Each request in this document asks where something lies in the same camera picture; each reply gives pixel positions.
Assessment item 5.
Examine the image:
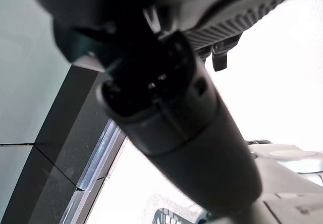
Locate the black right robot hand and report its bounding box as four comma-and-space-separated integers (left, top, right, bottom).
27, 0, 298, 224

